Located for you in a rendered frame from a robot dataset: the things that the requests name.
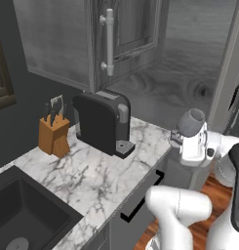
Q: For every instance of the dark brown window frame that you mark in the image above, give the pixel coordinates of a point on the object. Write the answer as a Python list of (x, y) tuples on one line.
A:
[(4, 94)]

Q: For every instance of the grey wood tall cabinet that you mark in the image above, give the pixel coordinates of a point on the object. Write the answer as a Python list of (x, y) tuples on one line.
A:
[(195, 58)]

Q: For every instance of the wooden knife block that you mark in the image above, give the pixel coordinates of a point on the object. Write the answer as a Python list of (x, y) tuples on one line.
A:
[(54, 136)]

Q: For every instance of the silver cleaver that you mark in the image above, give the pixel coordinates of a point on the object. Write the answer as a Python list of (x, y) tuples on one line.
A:
[(56, 101)]

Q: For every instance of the black sink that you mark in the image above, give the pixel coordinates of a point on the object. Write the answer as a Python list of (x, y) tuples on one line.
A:
[(23, 211)]

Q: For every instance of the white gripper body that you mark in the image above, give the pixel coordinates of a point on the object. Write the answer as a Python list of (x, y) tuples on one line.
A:
[(194, 148)]

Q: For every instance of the black coffee machine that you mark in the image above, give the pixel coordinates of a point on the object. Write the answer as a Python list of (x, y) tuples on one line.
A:
[(98, 125)]

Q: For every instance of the grey drawer front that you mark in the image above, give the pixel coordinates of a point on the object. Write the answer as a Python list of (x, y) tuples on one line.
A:
[(137, 195)]

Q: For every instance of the grey wood wall cupboard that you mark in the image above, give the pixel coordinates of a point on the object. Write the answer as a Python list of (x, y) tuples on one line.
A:
[(56, 39)]

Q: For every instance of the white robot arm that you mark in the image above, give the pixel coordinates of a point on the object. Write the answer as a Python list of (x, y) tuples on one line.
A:
[(179, 208)]

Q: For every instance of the grey wood cupboard door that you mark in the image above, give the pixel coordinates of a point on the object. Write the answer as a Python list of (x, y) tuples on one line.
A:
[(137, 32)]

